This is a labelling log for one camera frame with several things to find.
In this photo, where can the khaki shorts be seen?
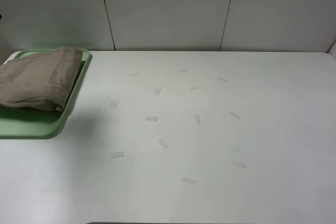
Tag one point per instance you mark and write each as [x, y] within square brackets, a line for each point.
[41, 80]

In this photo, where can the green plastic tray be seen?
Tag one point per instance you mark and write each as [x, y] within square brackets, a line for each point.
[21, 123]

